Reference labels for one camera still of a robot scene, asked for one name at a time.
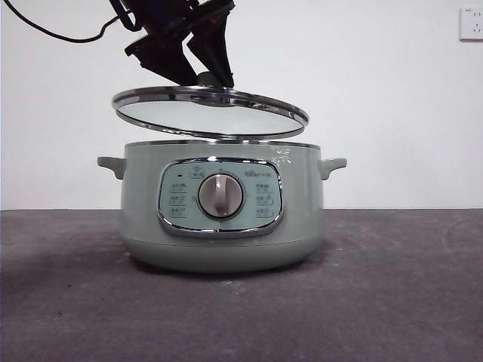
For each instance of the white wall socket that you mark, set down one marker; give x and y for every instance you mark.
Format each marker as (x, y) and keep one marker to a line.
(471, 25)

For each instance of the glass lid with green knob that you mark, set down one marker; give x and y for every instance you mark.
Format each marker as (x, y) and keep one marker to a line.
(211, 113)

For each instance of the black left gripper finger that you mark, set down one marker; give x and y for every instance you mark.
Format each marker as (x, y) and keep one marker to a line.
(166, 56)
(215, 49)

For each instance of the pale green electric cooking pot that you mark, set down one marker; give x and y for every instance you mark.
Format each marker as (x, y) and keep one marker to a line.
(302, 211)

